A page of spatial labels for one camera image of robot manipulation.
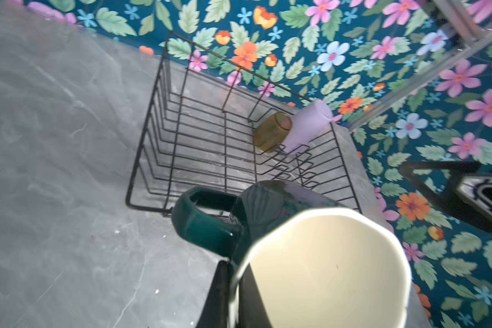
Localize lilac plastic cup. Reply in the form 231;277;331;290
281;99;333;154

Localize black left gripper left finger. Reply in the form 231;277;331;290
196;260;271;327

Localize green mug cream inside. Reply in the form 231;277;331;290
171;180;411;327

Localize amber textured glass cup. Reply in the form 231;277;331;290
253;112;292;153

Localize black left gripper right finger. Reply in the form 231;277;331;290
399;161;492;235

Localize black wire dish rack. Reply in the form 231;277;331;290
125;32;362;216

